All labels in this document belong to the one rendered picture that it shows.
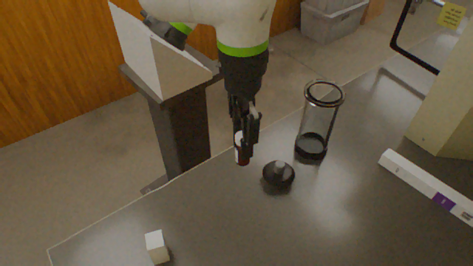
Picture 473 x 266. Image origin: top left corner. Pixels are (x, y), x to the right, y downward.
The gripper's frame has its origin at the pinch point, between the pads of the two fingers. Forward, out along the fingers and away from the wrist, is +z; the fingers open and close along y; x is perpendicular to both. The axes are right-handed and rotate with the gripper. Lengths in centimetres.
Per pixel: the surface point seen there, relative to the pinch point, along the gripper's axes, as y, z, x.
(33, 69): 166, 59, 78
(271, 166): 0.9, 15.1, -9.1
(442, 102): -7, 2, -58
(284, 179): -4.6, 15.2, -10.4
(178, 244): -9.3, 18.4, 21.5
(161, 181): 82, 109, 21
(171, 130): 53, 41, 10
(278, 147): 9.2, 18.7, -16.3
